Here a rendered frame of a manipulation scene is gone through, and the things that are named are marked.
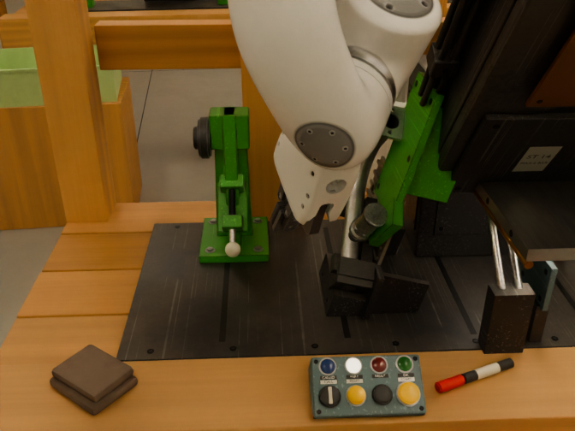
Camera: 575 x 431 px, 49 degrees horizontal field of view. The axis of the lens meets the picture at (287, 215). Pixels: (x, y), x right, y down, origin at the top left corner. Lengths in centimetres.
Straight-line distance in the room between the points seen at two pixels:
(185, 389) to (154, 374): 6
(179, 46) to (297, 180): 74
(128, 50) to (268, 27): 92
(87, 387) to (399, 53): 62
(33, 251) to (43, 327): 203
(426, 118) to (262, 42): 49
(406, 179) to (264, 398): 37
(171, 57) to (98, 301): 51
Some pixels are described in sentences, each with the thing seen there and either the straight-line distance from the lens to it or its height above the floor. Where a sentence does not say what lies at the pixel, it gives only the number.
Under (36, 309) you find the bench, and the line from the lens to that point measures 117.
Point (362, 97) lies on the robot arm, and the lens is 46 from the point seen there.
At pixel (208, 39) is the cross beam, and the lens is 132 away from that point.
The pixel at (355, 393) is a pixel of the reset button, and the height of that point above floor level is 94.
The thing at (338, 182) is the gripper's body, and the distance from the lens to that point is 63.
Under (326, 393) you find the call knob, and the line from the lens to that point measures 86.
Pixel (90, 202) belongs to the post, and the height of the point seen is 93.
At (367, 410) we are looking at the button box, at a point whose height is 92.
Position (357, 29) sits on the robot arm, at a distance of 50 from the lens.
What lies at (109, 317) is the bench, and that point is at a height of 88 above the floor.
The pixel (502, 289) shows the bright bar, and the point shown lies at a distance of 97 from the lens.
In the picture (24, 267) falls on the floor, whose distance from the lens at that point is 304.
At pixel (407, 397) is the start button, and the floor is 93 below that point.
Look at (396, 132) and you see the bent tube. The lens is 99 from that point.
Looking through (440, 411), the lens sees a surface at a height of 90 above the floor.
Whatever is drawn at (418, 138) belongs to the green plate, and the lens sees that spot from 92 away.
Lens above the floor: 153
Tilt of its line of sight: 28 degrees down
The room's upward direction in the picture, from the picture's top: straight up
